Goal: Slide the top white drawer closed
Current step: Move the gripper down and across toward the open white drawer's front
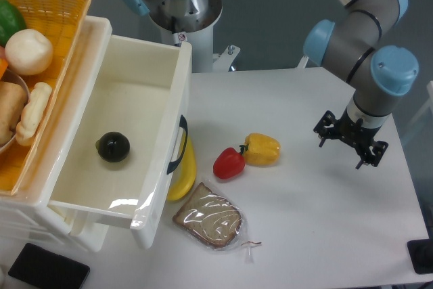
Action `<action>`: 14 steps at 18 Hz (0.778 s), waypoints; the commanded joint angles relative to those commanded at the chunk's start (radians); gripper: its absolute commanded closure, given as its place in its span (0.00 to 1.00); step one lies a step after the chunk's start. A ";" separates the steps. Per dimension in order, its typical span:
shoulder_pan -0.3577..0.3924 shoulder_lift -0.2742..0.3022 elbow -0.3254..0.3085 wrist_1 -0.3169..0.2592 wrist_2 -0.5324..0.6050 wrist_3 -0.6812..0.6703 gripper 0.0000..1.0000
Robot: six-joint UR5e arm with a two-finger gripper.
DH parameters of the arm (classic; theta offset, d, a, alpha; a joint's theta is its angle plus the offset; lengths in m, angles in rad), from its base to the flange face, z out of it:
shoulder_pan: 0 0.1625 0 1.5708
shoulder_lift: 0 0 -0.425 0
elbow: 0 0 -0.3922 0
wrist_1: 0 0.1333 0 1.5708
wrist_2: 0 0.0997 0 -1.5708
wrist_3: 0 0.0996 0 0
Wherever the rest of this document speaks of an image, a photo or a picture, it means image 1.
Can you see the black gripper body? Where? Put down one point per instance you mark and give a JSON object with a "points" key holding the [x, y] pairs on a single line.
{"points": [[353, 134]]}

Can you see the white top drawer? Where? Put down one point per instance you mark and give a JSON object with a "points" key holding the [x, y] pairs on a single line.
{"points": [[141, 91]]}

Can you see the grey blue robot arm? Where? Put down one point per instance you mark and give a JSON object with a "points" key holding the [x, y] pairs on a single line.
{"points": [[380, 77]]}

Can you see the white drawer cabinet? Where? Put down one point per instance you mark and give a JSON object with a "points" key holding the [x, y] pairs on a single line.
{"points": [[29, 215]]}

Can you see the yellow bell pepper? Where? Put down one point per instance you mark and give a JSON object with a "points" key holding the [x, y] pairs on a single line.
{"points": [[260, 150]]}

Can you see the red bell pepper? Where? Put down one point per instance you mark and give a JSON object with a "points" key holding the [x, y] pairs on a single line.
{"points": [[229, 164]]}

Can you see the black object at table edge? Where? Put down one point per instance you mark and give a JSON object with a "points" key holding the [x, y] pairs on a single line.
{"points": [[420, 252]]}

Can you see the bread slice in plastic bag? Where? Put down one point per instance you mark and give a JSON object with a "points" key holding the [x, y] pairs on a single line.
{"points": [[213, 220]]}

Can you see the yellow banana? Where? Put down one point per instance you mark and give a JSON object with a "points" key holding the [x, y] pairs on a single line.
{"points": [[187, 176]]}

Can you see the dark round fruit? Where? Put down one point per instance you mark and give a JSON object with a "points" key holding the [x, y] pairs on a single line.
{"points": [[113, 147]]}

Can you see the orange woven basket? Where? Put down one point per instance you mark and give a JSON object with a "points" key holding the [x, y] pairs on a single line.
{"points": [[60, 21]]}

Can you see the white round bun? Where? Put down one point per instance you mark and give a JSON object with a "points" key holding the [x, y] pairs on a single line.
{"points": [[29, 52]]}

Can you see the brown bread loaf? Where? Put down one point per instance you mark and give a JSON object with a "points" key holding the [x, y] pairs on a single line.
{"points": [[13, 99]]}

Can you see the black smartphone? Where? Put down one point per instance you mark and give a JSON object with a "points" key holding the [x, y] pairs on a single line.
{"points": [[44, 269]]}

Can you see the metal bowl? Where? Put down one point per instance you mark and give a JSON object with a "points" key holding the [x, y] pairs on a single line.
{"points": [[12, 77]]}

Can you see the green bell pepper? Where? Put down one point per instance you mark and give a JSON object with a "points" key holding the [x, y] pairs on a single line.
{"points": [[12, 21]]}

